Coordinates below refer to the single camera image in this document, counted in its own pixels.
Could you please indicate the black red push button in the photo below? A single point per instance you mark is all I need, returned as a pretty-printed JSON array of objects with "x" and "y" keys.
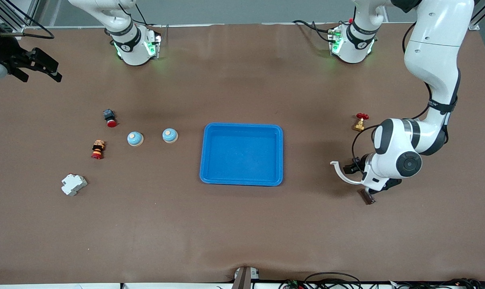
[{"x": 110, "y": 117}]

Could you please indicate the white circuit breaker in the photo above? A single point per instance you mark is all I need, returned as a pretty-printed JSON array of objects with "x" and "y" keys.
[{"x": 74, "y": 184}]

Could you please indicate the metal table clamp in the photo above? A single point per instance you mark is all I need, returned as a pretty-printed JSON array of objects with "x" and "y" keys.
[{"x": 242, "y": 279}]

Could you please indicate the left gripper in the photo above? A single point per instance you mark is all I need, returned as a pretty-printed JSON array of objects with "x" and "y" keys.
[{"x": 390, "y": 184}]

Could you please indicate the blue dome desk bell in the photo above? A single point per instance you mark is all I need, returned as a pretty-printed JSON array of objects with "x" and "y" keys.
[
  {"x": 134, "y": 138},
  {"x": 169, "y": 135}
]

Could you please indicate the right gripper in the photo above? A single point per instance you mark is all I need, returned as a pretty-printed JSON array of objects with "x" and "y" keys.
[{"x": 5, "y": 54}]

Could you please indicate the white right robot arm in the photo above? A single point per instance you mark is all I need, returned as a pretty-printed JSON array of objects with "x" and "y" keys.
[{"x": 134, "y": 52}]

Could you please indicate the brown table mat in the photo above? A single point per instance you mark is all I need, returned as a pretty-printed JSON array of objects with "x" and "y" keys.
[{"x": 242, "y": 224}]

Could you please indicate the long dark electrolytic capacitor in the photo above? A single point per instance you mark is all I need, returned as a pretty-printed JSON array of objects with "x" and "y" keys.
[{"x": 368, "y": 198}]

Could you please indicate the red yellow emergency stop switch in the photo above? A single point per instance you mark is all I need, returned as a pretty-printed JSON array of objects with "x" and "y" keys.
[{"x": 98, "y": 149}]

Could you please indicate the white curved plastic bracket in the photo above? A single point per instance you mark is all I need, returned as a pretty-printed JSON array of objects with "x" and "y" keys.
[{"x": 340, "y": 173}]

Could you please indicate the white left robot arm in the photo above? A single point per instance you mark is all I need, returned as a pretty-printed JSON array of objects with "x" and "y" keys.
[{"x": 435, "y": 52}]

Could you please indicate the blue plastic tray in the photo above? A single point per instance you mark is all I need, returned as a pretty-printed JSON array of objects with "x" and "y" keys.
[{"x": 242, "y": 154}]

